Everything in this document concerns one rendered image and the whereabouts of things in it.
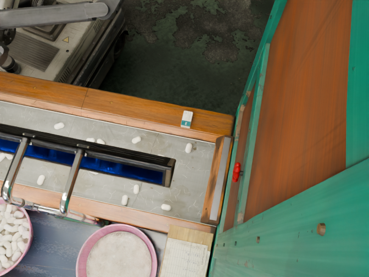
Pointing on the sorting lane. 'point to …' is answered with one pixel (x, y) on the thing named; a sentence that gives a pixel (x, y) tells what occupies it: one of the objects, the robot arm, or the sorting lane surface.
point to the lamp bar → (94, 165)
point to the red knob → (236, 172)
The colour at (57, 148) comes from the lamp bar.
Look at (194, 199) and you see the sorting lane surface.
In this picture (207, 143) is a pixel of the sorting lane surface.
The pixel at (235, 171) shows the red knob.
